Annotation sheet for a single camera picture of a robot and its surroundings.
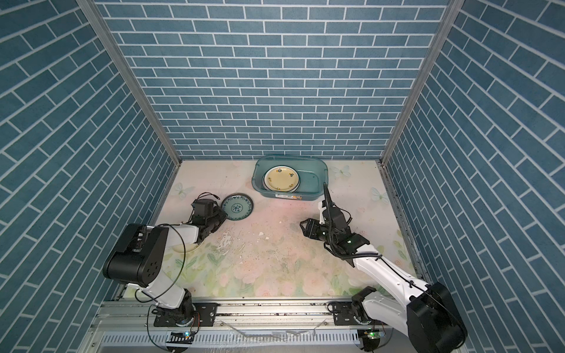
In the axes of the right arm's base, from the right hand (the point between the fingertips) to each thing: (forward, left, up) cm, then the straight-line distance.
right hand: (307, 225), depth 83 cm
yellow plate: (+31, +14, -9) cm, 35 cm away
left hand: (+9, +34, -9) cm, 36 cm away
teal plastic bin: (+38, -3, -11) cm, 39 cm away
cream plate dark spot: (-8, +47, -11) cm, 49 cm away
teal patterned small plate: (+13, +33, -11) cm, 37 cm away
